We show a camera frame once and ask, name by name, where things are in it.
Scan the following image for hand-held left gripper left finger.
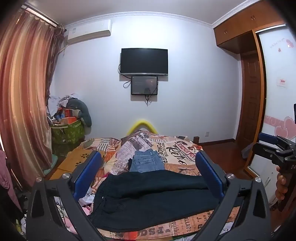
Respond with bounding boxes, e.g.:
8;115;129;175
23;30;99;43
26;151;107;241

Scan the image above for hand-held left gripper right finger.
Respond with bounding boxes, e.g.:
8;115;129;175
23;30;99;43
190;151;271;241

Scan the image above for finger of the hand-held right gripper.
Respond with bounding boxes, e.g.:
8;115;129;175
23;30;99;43
258;133;289;149
252;143;288;164

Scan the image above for dark green pants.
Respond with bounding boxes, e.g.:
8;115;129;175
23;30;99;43
88;170;232;233

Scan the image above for person's right hand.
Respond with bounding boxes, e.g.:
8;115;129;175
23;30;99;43
276;166;287;201

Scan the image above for grey cloth bundle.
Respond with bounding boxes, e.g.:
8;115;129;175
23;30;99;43
242;142;255;159

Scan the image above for wooden bedside board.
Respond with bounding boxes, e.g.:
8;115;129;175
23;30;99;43
47;148;104;180

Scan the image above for crumpled white cloth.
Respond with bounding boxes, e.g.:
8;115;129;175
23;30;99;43
79;185;96;207

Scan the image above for printed bed blanket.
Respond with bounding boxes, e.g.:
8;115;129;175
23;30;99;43
77;130;248;241

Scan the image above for green storage bag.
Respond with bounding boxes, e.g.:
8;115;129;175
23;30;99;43
50;117;85;151

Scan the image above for brown wooden door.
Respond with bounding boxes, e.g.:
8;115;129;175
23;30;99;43
235;52;262;146

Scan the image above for orange cardboard box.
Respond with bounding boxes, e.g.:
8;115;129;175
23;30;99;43
60;108;80;126

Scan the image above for blue jeans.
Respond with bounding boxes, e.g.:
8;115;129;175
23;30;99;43
128;149;165;174

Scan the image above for yellow foam tube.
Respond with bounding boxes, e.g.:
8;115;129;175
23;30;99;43
126;119;159;135

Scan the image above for pile of white clothes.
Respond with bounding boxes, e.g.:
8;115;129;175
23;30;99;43
47;93;79;116

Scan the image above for pink garment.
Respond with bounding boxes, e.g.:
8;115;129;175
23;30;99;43
0;149;22;211

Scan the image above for striped orange curtain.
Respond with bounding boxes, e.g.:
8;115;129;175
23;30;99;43
0;5;66;186

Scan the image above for wooden overhead cabinet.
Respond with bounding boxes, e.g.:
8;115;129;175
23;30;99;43
213;0;287;54

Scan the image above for white air conditioner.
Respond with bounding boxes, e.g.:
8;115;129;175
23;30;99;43
67;19;112;44

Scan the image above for small black wall monitor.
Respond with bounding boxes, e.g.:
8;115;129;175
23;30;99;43
131;75;159;96

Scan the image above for black wall television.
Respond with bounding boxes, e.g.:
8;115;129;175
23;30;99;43
120;48;169;76

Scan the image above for white curtain rail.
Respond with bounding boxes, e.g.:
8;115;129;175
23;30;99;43
21;5;67;30

